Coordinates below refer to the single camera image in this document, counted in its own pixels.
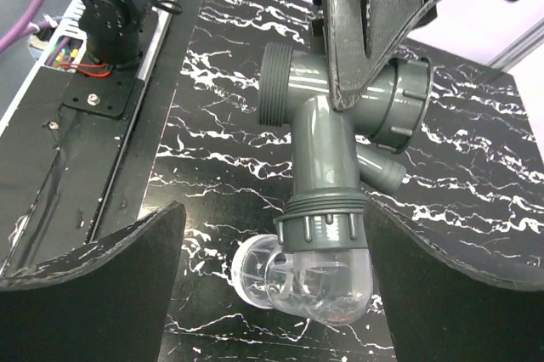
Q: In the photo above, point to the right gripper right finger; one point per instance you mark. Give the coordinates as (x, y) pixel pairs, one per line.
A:
(447, 301)

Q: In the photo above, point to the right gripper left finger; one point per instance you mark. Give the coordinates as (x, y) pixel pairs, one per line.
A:
(104, 301)

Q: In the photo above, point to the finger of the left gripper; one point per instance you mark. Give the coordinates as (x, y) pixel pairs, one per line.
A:
(380, 25)
(339, 33)

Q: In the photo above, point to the dark grey pipe tee fitting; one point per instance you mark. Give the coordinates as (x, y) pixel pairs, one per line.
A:
(334, 153)

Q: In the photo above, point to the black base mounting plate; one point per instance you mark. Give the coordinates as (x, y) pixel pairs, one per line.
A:
(69, 177)

